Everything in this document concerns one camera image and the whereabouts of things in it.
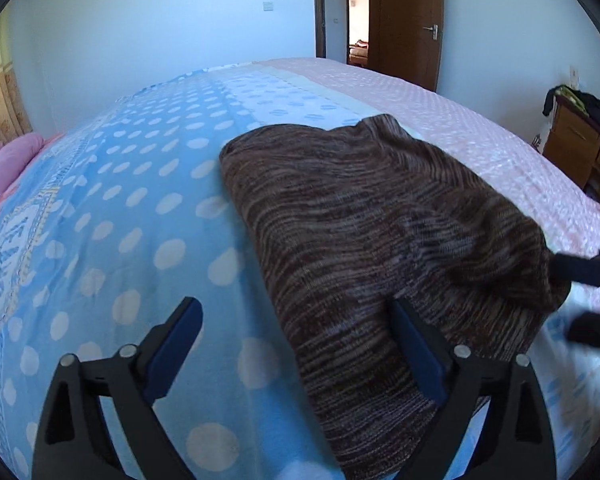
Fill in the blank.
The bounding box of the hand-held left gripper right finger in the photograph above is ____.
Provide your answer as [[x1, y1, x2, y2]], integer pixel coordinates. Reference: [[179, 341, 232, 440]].
[[391, 297, 556, 480]]

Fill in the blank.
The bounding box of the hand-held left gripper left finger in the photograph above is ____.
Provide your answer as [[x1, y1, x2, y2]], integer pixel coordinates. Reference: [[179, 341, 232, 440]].
[[30, 296, 204, 480]]

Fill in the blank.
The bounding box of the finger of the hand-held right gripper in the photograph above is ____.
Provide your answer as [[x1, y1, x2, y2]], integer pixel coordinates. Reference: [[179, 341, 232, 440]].
[[552, 249, 600, 292], [566, 310, 600, 352]]

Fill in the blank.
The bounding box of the brown knit sweater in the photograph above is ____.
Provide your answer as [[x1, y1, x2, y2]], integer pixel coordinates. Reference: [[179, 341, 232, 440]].
[[219, 114, 572, 480]]

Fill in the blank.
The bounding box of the pile of dark clothes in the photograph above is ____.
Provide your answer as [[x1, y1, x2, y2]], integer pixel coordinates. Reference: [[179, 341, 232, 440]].
[[542, 85, 600, 141]]

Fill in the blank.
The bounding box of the wooden cabinet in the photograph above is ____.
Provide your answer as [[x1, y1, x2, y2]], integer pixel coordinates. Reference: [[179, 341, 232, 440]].
[[542, 95, 600, 208]]

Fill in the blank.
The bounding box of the blue polka dot bed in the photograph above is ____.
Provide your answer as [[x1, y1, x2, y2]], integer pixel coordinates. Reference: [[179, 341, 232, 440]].
[[0, 60, 600, 480]]

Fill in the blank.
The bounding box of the pink bed sheet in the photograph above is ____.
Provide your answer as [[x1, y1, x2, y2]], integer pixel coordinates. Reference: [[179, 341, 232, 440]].
[[252, 56, 600, 271]]

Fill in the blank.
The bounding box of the folded pink quilt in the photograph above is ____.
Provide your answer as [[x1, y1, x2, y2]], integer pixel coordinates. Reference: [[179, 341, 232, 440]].
[[0, 133, 46, 228]]

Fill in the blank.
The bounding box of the beige patterned curtain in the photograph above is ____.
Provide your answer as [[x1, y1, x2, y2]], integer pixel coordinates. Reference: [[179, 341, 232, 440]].
[[0, 35, 33, 133]]

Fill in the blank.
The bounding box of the brown wooden door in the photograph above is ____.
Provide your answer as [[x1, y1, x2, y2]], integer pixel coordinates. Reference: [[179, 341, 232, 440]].
[[367, 0, 446, 93]]

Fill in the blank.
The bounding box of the dark door frame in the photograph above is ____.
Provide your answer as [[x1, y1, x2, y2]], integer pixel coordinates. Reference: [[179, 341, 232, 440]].
[[312, 0, 327, 59]]

